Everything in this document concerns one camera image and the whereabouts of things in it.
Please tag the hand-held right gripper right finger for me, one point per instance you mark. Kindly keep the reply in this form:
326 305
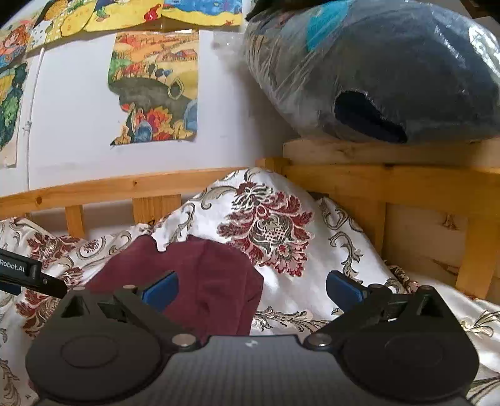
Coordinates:
343 291

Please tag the wooden bed frame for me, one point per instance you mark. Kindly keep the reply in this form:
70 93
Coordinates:
117 187

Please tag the white floral bedspread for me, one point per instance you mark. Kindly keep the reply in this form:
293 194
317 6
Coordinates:
281 234

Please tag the cartoon figure wall poster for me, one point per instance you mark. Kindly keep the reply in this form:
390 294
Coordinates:
47 23

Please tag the bare wooden plank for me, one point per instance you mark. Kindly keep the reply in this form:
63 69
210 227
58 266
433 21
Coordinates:
390 150

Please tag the green tree wall poster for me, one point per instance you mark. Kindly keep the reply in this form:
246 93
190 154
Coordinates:
9 109

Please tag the beach scene wall poster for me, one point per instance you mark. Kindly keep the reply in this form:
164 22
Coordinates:
168 11

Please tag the flower and cauldron wall poster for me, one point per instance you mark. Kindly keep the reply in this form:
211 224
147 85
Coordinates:
156 86

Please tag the plastic-wrapped dark plush bundle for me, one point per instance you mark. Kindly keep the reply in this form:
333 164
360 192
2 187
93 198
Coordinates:
382 74

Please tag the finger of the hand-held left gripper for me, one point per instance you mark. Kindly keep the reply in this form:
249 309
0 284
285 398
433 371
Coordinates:
54 287

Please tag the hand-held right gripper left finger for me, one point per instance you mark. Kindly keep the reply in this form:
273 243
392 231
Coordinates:
162 289

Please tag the maroon knit sweater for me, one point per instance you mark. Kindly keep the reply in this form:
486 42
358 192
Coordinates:
218 281

